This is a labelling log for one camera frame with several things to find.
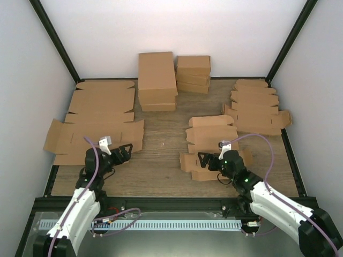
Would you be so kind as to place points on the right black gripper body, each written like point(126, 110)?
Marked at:
point(213, 166)

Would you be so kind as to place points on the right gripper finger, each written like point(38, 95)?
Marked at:
point(204, 162)
point(204, 157)

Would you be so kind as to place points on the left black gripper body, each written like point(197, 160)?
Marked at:
point(118, 160)

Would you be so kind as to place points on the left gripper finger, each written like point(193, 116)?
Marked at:
point(126, 149)
point(125, 156)

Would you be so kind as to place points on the small cardboard box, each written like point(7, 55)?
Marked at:
point(203, 135)

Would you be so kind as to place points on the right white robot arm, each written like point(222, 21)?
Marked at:
point(312, 229)

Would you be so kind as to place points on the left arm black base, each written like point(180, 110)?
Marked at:
point(110, 204)

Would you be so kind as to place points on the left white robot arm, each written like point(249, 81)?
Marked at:
point(88, 200)

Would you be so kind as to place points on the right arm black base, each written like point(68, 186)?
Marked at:
point(238, 207)

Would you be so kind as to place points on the bottom large folded box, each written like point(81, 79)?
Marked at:
point(158, 107)

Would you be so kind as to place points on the large folded box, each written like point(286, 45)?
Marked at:
point(158, 107)
point(156, 78)

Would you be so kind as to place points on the top large folded box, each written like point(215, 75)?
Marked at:
point(156, 78)

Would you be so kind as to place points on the bottom small folded box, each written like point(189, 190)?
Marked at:
point(186, 87)

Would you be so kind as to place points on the small folded box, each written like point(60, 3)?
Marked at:
point(193, 65)
point(186, 87)
point(195, 79)

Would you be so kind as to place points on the middle small folded box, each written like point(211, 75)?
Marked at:
point(195, 79)

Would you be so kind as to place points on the top small folded box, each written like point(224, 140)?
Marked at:
point(193, 65)

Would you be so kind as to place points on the large flat cardboard blank stack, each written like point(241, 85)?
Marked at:
point(97, 109)

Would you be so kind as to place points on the small flat cardboard blank stack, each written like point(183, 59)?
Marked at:
point(254, 107)

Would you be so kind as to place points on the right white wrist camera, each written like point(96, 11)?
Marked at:
point(224, 146)

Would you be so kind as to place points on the black front frame rail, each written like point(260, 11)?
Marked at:
point(59, 203)

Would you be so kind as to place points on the light blue slotted cable duct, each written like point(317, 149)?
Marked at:
point(162, 225)

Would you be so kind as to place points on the left black frame post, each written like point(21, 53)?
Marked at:
point(48, 26)

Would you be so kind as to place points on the black frame post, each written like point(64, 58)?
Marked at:
point(292, 36)
point(48, 26)

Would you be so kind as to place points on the right black frame post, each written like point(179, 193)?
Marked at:
point(292, 36)

